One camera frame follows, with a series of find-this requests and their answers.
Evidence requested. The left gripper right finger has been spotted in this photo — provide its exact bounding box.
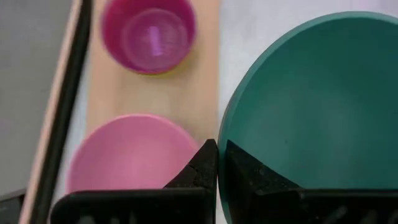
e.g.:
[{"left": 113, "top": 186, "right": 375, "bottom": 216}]
[{"left": 220, "top": 139, "right": 398, "bottom": 224}]

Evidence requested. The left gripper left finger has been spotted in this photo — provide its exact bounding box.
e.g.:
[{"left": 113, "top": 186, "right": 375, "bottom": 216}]
[{"left": 50, "top": 138, "right": 218, "bottom": 224}]

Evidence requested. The large pink bowl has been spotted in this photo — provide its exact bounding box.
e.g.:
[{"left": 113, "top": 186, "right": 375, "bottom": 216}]
[{"left": 66, "top": 113, "right": 200, "bottom": 194}]

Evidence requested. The large teal bowl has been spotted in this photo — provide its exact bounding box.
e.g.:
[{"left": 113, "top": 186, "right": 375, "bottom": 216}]
[{"left": 217, "top": 11, "right": 398, "bottom": 224}]

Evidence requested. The small purple bowl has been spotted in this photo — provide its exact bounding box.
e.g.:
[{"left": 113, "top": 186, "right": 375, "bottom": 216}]
[{"left": 101, "top": 0, "right": 198, "bottom": 76}]

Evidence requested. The wooden shelf with black frame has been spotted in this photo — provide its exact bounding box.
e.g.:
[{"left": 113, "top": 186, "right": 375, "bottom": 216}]
[{"left": 86, "top": 0, "right": 221, "bottom": 149}]

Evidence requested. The black aluminium table frame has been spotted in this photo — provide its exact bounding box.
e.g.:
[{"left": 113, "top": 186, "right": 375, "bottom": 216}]
[{"left": 29, "top": 0, "right": 95, "bottom": 224}]

